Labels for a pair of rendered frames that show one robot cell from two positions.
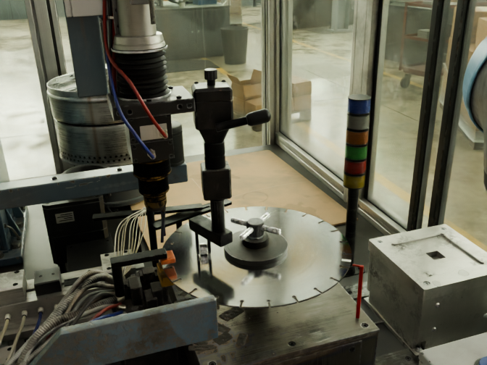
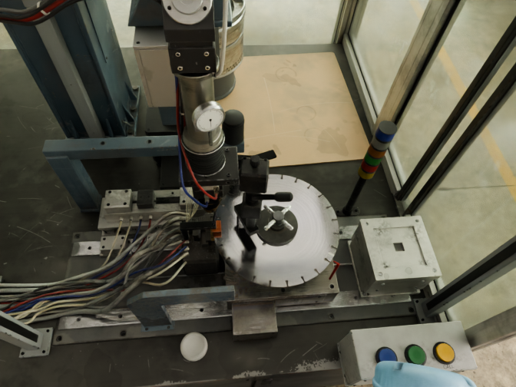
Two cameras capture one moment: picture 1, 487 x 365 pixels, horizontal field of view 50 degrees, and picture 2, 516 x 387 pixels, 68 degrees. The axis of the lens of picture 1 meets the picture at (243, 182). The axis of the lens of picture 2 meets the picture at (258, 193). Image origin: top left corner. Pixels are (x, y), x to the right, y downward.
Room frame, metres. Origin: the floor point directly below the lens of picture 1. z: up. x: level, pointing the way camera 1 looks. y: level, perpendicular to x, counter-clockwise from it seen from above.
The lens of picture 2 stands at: (0.32, -0.03, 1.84)
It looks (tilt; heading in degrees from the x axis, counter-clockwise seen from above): 57 degrees down; 8
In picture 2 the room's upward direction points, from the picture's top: 5 degrees clockwise
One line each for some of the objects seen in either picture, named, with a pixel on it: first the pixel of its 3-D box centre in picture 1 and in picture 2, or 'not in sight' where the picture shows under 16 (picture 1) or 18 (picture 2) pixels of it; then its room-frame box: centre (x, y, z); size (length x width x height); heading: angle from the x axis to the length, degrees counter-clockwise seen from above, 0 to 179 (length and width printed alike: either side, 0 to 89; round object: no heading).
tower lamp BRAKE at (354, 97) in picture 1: (359, 104); (385, 131); (1.01, -0.23, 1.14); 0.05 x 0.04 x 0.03; 18
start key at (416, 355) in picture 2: not in sight; (415, 355); (0.56, -0.40, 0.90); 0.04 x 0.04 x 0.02
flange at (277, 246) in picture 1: (255, 242); (276, 223); (0.79, -0.02, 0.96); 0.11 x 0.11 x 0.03
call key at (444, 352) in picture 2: not in sight; (444, 352); (0.58, -0.47, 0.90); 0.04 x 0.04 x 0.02
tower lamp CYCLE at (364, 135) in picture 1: (356, 135); (378, 148); (1.01, -0.23, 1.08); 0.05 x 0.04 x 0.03; 18
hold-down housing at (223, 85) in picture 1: (213, 137); (253, 188); (0.74, 0.04, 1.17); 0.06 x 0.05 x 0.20; 99
